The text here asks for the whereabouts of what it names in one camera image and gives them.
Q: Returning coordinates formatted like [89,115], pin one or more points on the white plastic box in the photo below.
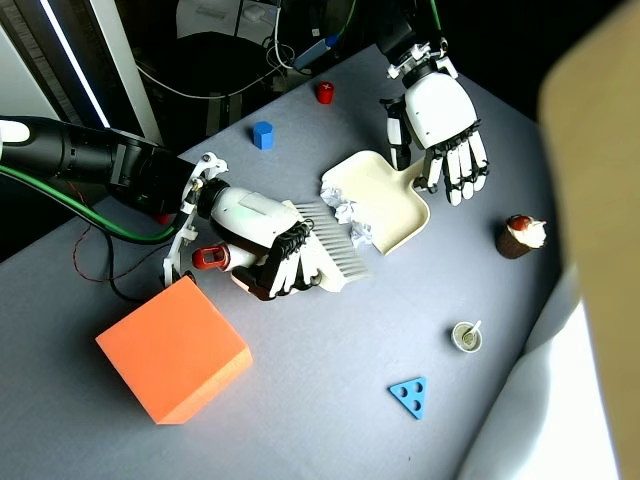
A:
[225,15]

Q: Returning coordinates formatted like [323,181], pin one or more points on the grey tablecloth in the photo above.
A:
[325,400]

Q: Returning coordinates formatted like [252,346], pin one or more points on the cream plastic dustpan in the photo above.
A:
[395,210]

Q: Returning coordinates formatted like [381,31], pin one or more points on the small white toy cup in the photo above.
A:
[460,345]

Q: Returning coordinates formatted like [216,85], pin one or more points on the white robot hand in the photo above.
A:
[437,107]
[250,215]

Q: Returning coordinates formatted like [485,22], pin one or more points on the brown toy cupcake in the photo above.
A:
[517,240]

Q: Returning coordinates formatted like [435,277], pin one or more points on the small white toy spoon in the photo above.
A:
[475,329]

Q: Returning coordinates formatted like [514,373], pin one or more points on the blue triangle block with holes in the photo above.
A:
[396,389]

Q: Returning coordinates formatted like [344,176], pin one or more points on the cream brush with red cap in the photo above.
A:
[335,245]

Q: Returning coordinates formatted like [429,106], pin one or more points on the white light strip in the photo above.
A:
[75,65]

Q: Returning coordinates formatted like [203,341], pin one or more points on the blue hexagonal block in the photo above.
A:
[263,135]

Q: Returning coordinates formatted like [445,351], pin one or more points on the blurred beige panel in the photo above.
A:
[600,200]

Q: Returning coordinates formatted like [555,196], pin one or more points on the large orange foam block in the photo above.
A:
[165,345]

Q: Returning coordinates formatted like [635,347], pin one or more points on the grey adapter with blue end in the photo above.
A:
[312,52]

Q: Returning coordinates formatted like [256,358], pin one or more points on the red cylinder block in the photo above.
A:
[325,94]

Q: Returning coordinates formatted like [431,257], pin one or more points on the white paper ball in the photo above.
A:
[361,232]
[332,192]
[350,210]

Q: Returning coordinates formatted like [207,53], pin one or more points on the white backdrop cloth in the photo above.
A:
[550,400]

